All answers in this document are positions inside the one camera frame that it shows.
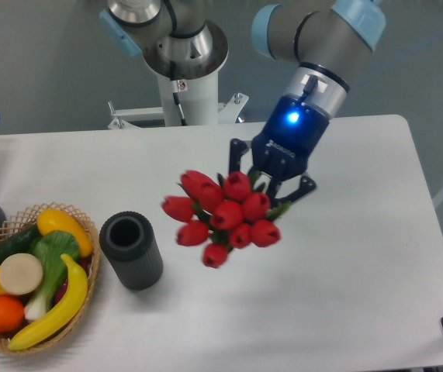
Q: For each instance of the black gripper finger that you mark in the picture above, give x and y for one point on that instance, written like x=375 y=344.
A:
x=306 y=185
x=238 y=148

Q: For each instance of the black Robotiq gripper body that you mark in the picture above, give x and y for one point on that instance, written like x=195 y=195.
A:
x=283 y=147

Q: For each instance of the red tulip bouquet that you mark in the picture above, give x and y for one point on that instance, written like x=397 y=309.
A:
x=229 y=214

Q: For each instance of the dark grey ribbed vase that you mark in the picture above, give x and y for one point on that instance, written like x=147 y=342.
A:
x=127 y=239

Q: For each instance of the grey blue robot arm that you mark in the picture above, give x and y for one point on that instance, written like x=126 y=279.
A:
x=330 y=43

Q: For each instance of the green bok choy toy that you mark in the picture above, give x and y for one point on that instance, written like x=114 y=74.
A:
x=48 y=251

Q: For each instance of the yellow plastic banana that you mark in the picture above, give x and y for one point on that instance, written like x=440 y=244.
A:
x=60 y=315

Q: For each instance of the green cucumber toy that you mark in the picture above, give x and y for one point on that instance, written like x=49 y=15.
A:
x=19 y=242

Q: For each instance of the beige round slice toy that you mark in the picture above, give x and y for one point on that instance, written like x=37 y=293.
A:
x=20 y=274

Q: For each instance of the orange plastic orange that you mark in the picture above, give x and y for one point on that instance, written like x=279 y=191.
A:
x=11 y=313

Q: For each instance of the woven wicker basket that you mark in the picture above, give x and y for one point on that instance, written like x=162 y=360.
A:
x=22 y=220

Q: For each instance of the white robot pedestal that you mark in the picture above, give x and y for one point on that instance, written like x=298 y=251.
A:
x=187 y=77

